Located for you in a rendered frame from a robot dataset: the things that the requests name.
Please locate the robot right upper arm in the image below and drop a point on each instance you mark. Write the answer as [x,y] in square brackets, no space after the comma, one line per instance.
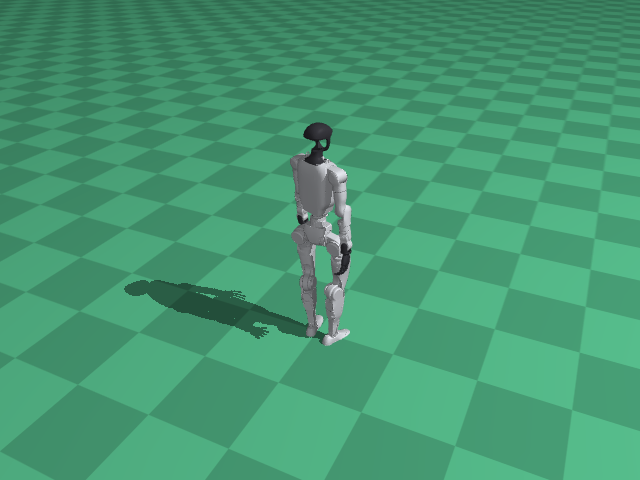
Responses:
[338,179]

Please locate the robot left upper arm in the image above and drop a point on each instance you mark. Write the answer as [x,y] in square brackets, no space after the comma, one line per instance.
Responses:
[293,163]

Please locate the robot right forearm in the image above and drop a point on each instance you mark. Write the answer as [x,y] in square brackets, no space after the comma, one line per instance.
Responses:
[344,228]

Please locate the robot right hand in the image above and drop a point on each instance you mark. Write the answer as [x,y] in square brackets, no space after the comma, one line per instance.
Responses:
[345,259]

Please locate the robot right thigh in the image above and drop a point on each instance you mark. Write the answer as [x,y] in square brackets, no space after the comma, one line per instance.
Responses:
[332,242]

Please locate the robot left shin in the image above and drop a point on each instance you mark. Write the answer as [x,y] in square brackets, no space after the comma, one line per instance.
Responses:
[309,299]

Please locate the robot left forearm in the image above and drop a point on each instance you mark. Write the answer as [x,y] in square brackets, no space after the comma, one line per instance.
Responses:
[300,210]

